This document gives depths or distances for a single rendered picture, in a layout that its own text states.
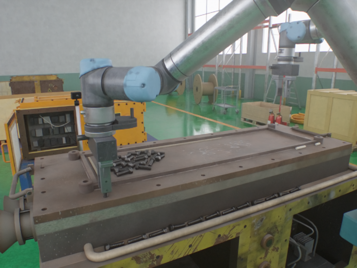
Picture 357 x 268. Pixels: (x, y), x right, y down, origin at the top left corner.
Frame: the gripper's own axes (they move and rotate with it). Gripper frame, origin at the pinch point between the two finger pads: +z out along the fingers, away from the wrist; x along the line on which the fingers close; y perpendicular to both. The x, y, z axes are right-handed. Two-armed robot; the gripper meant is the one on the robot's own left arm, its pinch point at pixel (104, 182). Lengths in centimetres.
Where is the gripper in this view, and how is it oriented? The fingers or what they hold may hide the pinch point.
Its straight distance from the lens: 73.2
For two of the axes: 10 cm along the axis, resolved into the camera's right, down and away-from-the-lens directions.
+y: -8.9, 1.2, -4.4
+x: 4.6, 2.3, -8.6
